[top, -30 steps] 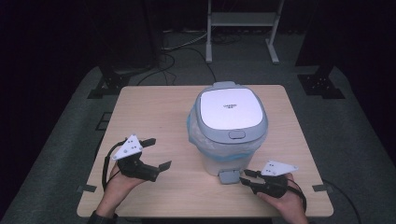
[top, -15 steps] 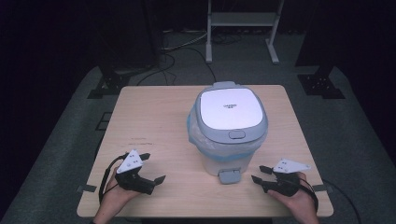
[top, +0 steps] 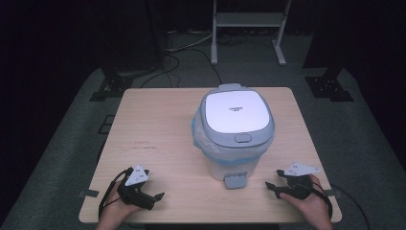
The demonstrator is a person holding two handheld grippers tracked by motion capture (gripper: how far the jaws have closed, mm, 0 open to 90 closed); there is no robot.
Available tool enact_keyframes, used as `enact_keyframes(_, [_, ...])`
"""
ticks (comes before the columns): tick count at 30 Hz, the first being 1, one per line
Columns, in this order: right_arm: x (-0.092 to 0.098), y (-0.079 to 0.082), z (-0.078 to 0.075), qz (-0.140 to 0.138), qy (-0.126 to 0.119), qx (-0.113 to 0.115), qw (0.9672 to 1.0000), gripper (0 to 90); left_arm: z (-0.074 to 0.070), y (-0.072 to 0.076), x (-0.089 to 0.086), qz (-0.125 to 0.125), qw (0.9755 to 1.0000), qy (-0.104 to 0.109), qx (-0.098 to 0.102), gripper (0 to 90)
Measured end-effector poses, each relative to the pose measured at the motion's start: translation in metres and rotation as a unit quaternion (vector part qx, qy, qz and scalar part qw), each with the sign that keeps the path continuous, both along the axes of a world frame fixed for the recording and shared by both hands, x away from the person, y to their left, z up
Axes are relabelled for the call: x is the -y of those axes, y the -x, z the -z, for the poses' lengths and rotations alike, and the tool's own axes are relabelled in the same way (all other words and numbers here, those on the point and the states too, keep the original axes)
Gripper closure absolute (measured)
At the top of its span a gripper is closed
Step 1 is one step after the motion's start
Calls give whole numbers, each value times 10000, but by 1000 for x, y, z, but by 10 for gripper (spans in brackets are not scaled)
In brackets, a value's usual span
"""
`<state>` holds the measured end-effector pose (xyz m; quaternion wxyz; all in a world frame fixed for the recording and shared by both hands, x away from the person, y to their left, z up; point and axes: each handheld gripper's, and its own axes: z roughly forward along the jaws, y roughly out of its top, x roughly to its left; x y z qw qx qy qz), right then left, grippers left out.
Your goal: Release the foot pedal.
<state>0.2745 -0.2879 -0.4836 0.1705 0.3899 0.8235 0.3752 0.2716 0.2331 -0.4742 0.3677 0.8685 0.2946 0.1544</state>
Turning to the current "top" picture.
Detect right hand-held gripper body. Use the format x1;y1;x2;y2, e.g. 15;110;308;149
279;161;322;201

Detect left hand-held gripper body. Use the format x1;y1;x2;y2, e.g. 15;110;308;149
116;164;157;211

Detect person's right hand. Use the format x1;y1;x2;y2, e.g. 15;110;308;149
280;174;330;220

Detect person's left hand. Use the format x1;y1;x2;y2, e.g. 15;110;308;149
104;180;144;221

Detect black floor plate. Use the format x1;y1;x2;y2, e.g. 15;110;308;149
97;114;116;135

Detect white pedal trash bin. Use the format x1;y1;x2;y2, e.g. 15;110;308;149
191;82;276;191

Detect black stand base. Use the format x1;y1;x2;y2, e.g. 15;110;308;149
304;67;355;103
89;67;134;103

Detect white metal stand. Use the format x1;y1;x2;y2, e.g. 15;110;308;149
210;0;293;67

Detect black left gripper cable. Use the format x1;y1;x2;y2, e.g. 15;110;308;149
98;167;134;220

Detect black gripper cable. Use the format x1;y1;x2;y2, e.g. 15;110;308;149
310;181;372;230
98;167;134;220

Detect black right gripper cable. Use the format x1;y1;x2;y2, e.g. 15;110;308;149
310;181;372;230

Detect black floor cables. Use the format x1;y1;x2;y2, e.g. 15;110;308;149
139;32;223;89

